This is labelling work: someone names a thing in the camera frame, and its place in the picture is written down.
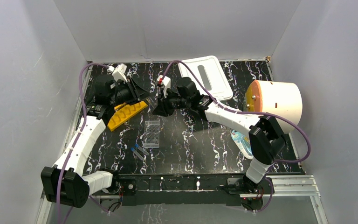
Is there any blue packaged tool blister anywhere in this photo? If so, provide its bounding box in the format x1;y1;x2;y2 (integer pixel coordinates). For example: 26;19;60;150
231;130;253;160

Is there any blue capped tube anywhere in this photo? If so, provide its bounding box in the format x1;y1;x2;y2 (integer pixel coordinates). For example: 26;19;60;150
131;147;144;161
135;144;149;155

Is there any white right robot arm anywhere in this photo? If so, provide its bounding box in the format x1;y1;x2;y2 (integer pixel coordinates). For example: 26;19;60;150
152;75;287;193

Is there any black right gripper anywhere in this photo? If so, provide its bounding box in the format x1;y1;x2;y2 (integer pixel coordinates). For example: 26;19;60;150
151;89;190;118

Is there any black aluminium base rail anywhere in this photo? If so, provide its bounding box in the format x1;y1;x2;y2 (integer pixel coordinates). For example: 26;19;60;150
41;173;322;214

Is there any white orange centrifuge drum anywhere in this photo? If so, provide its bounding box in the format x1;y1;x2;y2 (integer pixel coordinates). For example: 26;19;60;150
243;80;303;125

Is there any clear well plate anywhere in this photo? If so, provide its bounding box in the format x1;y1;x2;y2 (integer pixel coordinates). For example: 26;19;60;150
143;120;160;148

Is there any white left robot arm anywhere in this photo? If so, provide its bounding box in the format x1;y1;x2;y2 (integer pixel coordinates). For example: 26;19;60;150
41;75;150;208

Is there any yellow test tube rack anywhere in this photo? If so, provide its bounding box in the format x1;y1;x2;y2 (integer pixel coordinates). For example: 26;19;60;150
107;101;148;132

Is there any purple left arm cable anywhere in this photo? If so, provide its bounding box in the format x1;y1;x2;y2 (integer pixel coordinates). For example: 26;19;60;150
55;63;118;224

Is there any white bin lid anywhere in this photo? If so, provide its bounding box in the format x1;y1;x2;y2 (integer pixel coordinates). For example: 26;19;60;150
178;56;233;102

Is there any clear large test tube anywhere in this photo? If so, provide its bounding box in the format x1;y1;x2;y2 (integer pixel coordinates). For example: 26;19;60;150
156;86;163;102

